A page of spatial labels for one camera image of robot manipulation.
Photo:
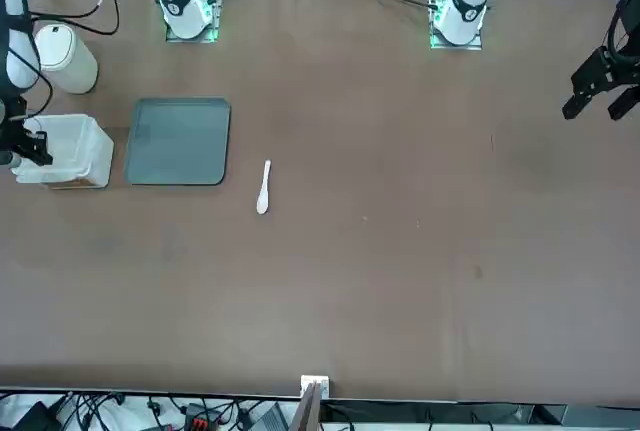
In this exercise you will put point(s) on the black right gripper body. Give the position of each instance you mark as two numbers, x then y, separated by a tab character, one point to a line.
12	133

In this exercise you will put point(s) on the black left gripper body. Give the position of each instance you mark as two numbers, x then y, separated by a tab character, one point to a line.
630	26

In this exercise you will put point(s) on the translucent container lid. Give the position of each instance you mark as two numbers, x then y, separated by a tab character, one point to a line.
65	141

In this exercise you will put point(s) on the translucent plastic container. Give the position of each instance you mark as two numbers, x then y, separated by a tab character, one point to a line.
103	161

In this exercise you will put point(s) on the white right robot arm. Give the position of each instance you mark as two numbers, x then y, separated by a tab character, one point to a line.
180	1

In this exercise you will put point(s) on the white round trash can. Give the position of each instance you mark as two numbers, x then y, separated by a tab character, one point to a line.
65	58

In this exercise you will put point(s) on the dark grey rectangular tray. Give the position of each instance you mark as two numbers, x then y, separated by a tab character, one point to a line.
175	143

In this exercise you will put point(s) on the small white spoon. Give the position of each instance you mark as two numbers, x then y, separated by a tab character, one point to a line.
263	203

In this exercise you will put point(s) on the red and black power strip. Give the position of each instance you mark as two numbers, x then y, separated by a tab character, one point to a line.
200	418

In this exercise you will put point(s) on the grey power adapter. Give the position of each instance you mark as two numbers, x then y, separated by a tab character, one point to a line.
270	418

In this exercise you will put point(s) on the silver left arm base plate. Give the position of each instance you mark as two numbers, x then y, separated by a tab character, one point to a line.
435	43

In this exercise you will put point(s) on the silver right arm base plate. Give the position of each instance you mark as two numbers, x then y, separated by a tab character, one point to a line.
214	11

